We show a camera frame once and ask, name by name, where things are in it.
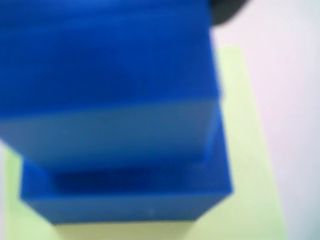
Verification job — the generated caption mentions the green paper square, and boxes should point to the green paper square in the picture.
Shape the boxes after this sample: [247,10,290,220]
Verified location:
[0,44,290,240]

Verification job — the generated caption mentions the large blue cube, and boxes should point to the large blue cube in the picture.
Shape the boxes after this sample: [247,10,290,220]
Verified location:
[18,94,235,225]

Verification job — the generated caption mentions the medium blue cube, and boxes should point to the medium blue cube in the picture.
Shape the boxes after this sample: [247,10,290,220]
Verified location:
[0,0,223,173]

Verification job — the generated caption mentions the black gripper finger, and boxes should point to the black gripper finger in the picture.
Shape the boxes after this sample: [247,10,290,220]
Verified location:
[209,0,251,28]

